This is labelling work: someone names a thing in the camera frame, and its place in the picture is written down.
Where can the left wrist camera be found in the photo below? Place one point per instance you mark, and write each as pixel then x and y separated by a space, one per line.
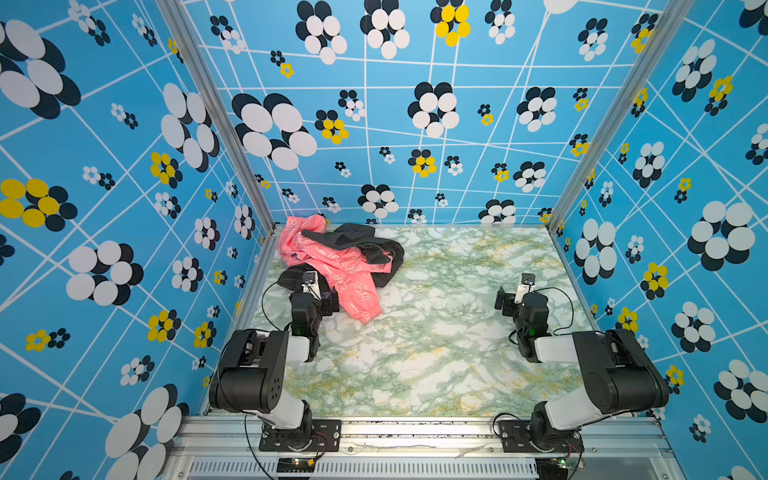
pixel 310 284

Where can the aluminium corner post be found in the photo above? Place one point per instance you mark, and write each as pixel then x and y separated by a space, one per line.
pixel 669 24
pixel 182 32

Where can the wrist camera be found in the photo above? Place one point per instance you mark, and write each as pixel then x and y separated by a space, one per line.
pixel 525 286
pixel 310 284

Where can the pink printed cloth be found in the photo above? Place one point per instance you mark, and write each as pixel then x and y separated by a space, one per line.
pixel 357 295

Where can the black cloth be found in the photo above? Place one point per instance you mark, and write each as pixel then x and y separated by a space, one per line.
pixel 348 250

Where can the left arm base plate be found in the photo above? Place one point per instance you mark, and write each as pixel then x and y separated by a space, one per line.
pixel 320 436

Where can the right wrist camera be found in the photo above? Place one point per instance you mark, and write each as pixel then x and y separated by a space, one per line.
pixel 525 286

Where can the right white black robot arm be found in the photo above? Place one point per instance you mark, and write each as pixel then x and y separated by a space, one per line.
pixel 617 375

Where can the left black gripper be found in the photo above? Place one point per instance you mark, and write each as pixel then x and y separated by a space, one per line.
pixel 327 302

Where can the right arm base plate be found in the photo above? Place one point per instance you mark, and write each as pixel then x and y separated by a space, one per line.
pixel 519 436

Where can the left aluminium corner post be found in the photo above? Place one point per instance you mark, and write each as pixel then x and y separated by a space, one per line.
pixel 182 32

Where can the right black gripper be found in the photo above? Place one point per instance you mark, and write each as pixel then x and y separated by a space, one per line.
pixel 505 301

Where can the aluminium front rail frame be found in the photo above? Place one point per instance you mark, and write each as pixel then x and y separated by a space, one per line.
pixel 226 447

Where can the right aluminium corner post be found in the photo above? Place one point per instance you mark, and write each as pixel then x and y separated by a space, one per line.
pixel 669 24

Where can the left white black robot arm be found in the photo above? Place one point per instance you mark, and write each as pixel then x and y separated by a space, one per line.
pixel 250 375

